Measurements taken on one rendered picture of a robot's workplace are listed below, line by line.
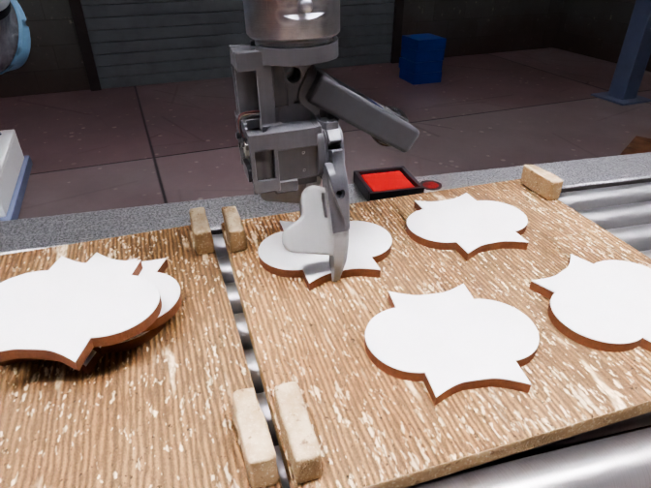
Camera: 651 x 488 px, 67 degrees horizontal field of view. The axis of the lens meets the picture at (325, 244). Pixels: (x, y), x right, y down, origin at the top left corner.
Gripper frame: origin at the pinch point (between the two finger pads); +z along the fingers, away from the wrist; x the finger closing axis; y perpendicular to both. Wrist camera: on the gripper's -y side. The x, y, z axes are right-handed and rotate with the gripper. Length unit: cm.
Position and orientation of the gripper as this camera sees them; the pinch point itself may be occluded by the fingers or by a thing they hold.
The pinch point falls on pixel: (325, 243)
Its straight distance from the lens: 51.1
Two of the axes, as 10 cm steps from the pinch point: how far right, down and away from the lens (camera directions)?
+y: -9.5, 1.8, -2.4
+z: 0.3, 8.4, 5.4
